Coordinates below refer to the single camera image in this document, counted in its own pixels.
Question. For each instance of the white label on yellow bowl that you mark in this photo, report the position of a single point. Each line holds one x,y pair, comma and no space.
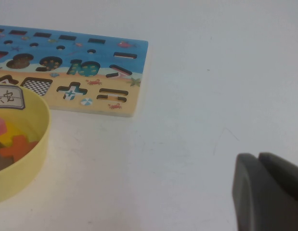
6,97

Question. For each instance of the yellow plastic bowl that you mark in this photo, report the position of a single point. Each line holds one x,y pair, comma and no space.
30,168

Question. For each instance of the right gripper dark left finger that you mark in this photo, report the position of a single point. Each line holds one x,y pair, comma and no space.
259,197

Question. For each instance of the ocean themed wooden puzzle board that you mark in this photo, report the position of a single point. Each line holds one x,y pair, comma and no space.
100,79

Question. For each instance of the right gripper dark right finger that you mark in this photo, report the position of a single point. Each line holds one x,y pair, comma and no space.
286,175

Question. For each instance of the yellow notched wooden piece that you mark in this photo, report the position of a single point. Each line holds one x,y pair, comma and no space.
16,131

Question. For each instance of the orange cross wooden piece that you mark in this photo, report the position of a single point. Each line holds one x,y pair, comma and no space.
18,147

